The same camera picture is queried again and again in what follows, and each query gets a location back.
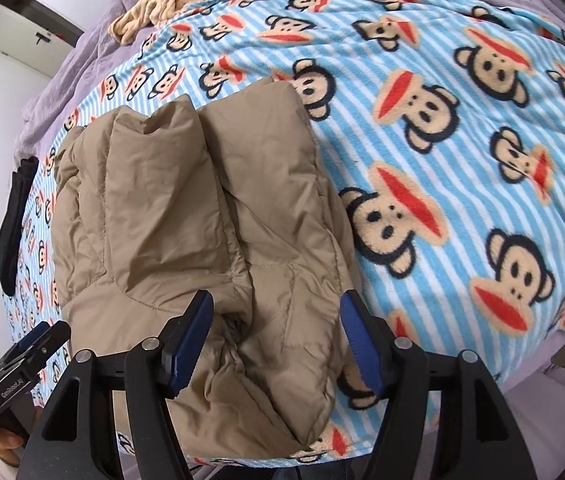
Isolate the purple bed sheet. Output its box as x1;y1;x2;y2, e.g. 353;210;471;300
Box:
20;0;565;480

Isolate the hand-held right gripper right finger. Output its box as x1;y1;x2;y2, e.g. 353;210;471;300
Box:
340;290;539;480

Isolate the blue striped monkey print blanket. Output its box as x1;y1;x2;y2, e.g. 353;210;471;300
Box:
5;0;565;471

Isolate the person's left hand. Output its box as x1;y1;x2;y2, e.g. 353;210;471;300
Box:
0;427;30;461

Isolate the black cloth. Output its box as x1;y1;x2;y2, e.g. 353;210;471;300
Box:
0;156;39;297

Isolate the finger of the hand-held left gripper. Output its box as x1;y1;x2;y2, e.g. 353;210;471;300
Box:
17;320;72;378
0;322;54;363

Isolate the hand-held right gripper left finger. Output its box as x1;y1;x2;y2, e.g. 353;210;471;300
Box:
21;290;214;480

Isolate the tan puffer jacket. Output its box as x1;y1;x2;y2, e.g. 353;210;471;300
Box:
52;77;359;461

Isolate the beige fleece cloth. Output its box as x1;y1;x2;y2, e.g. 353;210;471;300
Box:
110;0;313;43

